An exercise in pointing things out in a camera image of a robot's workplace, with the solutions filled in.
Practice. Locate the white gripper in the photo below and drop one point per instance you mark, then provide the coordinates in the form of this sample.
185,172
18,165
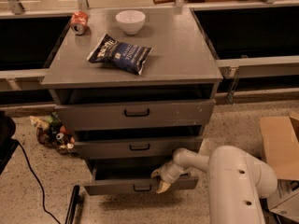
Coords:
168,174

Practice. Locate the grey bottom drawer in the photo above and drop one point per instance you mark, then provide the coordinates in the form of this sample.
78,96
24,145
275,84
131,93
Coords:
118,176

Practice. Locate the grey drawer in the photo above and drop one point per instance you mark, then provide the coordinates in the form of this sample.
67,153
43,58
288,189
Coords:
113,116
140,147
118,176

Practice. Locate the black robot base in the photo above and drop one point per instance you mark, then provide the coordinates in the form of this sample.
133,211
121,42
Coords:
7,143

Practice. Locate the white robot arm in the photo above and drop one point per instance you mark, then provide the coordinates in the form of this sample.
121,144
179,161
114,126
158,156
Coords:
236,182

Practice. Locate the grey middle drawer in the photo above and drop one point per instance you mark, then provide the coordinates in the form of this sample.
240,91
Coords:
140,147

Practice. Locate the grey top drawer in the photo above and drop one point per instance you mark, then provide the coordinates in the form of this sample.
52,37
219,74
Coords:
113,116

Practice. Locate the grey drawer cabinet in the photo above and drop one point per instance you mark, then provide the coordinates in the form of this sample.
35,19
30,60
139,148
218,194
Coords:
179,67

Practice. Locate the black bar on floor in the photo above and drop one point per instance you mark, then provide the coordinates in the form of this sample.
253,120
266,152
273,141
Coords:
72,205

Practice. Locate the blue chip bag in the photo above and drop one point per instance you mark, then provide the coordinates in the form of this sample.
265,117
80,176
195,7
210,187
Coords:
128,57

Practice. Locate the cardboard box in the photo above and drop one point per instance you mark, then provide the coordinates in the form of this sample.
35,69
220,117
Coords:
281,152

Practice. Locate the white ceramic bowl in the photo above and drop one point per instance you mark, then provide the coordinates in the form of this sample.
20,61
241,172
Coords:
130,21

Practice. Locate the crushed red soda can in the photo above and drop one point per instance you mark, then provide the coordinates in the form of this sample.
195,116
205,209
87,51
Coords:
79,22

